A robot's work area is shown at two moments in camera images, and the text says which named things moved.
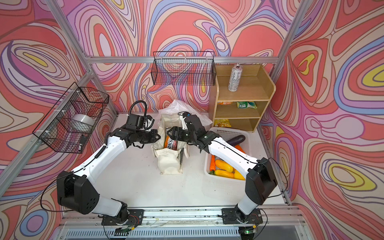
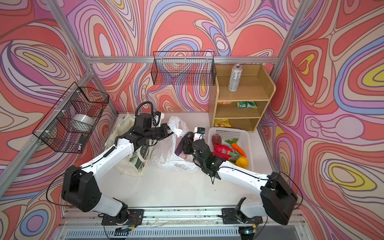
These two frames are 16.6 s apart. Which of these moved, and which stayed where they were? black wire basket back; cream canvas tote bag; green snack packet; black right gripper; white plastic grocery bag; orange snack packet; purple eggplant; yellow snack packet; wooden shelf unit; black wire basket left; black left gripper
Moved: white plastic grocery bag; black right gripper; purple eggplant; cream canvas tote bag
Stayed: black wire basket back; wooden shelf unit; yellow snack packet; green snack packet; orange snack packet; black wire basket left; black left gripper
